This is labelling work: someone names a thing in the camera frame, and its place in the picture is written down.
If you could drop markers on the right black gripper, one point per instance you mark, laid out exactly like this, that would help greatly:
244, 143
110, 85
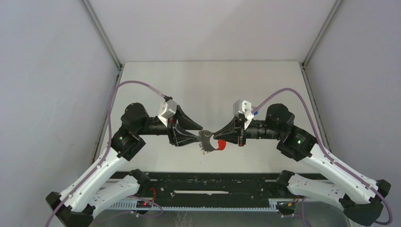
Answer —
229, 133

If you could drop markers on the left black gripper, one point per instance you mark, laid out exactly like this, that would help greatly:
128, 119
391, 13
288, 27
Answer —
185, 122

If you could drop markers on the red grey keyring holder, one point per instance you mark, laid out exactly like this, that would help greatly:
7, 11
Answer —
206, 145

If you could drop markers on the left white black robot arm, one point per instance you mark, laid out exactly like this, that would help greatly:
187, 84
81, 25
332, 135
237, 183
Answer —
79, 204

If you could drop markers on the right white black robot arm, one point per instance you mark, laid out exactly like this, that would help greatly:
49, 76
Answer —
360, 198

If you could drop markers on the left circuit board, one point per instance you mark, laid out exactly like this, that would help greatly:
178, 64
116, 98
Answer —
143, 205

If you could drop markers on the circuit board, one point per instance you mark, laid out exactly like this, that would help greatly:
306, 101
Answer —
143, 205
285, 206

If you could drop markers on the right circuit board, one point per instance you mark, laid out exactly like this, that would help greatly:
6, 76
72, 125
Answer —
285, 206

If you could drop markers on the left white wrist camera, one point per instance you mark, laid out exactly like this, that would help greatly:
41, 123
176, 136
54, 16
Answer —
166, 111

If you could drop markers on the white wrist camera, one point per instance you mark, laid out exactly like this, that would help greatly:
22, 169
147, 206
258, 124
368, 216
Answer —
245, 108
166, 111

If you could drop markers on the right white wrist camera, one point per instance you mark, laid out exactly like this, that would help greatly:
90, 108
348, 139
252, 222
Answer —
245, 108

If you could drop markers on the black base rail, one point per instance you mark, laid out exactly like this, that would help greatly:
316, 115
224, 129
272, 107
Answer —
213, 190

